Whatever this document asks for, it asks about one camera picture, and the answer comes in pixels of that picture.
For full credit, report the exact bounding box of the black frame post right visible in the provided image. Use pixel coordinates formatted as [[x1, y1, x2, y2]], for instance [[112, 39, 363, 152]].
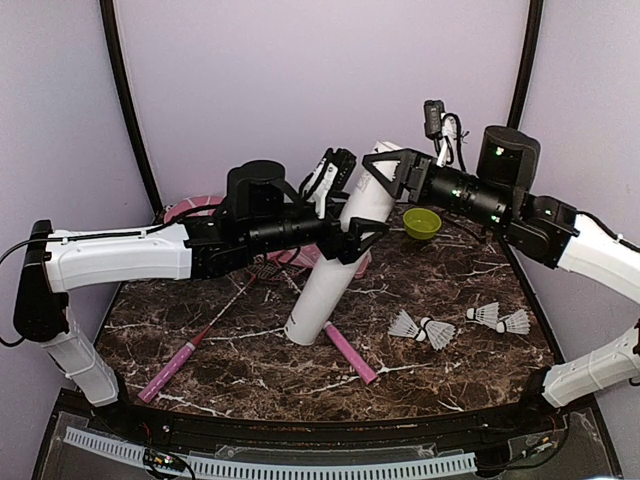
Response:
[[506, 0, 544, 129]]

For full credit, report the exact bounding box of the white shuttlecock tube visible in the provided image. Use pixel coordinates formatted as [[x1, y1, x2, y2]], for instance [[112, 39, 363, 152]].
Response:
[[284, 159, 400, 346]]

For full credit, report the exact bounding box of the grey cable duct front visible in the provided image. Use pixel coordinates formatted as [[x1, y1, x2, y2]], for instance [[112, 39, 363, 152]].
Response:
[[63, 427, 477, 480]]

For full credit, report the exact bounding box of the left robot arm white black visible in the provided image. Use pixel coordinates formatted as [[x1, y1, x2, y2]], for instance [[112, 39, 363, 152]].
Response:
[[13, 160, 394, 436]]

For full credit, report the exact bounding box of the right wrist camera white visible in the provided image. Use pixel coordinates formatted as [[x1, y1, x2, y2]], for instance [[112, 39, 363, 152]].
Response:
[[423, 100, 469, 172]]

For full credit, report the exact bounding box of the white shuttlecock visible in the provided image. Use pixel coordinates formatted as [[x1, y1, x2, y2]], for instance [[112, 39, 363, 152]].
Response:
[[465, 302, 499, 329], [388, 310, 427, 342], [496, 309, 530, 335], [420, 317, 456, 351]]

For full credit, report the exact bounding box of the pink racket top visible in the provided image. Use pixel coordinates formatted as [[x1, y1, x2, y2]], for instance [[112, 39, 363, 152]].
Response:
[[269, 249, 380, 385]]

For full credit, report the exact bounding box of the pink racket bottom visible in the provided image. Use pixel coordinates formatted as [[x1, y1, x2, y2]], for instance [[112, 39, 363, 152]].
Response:
[[138, 260, 281, 404]]

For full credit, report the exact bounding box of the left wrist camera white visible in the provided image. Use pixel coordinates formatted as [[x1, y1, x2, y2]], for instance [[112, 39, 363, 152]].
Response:
[[299, 148, 356, 219]]

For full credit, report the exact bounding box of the green plastic bowl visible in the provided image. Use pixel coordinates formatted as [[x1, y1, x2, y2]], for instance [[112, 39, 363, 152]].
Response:
[[403, 208, 442, 240]]

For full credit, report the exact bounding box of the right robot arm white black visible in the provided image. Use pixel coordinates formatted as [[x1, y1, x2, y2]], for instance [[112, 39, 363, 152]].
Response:
[[363, 125, 639, 434]]

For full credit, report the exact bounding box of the black frame post left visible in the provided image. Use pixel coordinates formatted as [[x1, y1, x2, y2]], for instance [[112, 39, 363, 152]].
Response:
[[99, 0, 163, 215]]

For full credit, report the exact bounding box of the pink racket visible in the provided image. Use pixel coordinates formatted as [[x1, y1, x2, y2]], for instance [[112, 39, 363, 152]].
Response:
[[138, 260, 281, 404], [269, 249, 380, 385]]

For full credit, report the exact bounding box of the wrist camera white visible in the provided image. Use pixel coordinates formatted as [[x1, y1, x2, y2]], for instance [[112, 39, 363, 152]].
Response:
[[423, 100, 469, 172], [299, 148, 356, 219]]

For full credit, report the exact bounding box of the pink racket bag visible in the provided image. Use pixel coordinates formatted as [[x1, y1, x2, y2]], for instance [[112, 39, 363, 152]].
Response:
[[164, 194, 374, 279]]

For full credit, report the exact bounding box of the black frame post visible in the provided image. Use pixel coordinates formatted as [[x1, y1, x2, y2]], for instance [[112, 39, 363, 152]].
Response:
[[506, 0, 544, 129], [99, 0, 163, 215]]

